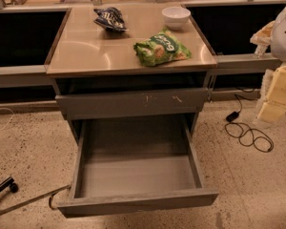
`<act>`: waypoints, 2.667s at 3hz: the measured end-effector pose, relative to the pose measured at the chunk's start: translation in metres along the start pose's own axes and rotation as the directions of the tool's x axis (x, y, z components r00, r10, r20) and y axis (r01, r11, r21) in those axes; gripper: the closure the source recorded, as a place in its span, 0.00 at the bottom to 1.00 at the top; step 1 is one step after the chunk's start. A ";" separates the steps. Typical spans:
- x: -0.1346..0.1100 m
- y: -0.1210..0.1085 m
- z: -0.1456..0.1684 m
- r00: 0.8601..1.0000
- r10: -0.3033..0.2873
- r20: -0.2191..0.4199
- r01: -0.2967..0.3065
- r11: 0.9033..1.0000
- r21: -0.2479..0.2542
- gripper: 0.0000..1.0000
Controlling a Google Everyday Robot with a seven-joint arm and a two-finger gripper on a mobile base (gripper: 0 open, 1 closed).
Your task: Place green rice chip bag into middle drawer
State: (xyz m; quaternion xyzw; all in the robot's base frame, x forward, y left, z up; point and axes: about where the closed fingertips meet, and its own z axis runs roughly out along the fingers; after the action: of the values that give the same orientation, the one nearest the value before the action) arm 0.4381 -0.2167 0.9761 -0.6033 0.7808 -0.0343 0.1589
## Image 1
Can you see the open grey middle drawer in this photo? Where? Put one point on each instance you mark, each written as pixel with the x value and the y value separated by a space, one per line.
pixel 135 164

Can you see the green rice chip bag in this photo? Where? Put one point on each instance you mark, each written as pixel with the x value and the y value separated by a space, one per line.
pixel 162 47

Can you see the grey metal floor bar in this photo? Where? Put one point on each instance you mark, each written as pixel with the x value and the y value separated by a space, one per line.
pixel 32 200

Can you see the black caster wheel leg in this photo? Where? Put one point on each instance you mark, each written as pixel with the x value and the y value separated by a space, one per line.
pixel 9 183

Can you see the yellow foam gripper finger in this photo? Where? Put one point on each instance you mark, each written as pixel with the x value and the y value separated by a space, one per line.
pixel 272 103

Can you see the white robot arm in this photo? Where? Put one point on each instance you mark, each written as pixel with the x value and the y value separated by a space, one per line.
pixel 278 37

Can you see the white bowl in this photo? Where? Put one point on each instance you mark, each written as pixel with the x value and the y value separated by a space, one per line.
pixel 175 17

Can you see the grey drawer cabinet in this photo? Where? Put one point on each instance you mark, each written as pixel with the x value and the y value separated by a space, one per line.
pixel 90 60

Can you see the blue chip bag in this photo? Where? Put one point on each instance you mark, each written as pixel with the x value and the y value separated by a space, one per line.
pixel 110 19

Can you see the closed grey top drawer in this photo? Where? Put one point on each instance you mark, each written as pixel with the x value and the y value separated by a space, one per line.
pixel 156 102

